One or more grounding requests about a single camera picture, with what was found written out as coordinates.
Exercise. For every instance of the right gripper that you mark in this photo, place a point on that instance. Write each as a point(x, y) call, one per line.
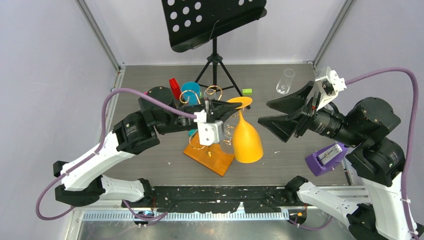
point(280, 125)

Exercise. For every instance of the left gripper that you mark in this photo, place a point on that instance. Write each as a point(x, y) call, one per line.
point(214, 107)

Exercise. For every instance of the clear stemless wine glass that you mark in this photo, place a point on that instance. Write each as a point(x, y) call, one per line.
point(226, 145)

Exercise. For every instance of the orange plastic goblet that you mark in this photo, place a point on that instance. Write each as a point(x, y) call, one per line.
point(246, 140)

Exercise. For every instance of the gold wine glass rack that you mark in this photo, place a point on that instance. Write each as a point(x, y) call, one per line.
point(211, 157)

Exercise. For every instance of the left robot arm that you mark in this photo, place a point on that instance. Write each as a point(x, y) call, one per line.
point(84, 182)

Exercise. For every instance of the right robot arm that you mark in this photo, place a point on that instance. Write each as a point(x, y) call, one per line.
point(377, 160)

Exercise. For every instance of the small clear wine glass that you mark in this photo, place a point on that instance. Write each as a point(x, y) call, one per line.
point(210, 93)

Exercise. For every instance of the tall clear flute glass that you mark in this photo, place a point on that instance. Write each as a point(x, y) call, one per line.
point(284, 84)

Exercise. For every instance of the light green toy block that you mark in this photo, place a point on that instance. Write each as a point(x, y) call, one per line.
point(247, 91)

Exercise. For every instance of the teal toy block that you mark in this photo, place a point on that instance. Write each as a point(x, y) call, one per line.
point(191, 132)

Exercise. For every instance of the blue plastic goblet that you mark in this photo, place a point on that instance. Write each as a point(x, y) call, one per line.
point(190, 92)

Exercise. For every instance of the red toy block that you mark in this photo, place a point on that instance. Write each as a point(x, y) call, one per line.
point(175, 88)

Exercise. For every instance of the purple tape dispenser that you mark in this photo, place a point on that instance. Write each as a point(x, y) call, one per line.
point(326, 159)

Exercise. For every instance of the black music stand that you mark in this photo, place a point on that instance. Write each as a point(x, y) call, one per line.
point(193, 23)

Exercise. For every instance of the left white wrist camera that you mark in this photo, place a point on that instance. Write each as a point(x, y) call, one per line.
point(210, 133)

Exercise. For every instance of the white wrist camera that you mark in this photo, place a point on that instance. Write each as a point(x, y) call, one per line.
point(329, 84)
point(210, 133)

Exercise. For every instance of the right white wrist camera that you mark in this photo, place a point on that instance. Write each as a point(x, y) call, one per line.
point(329, 84)

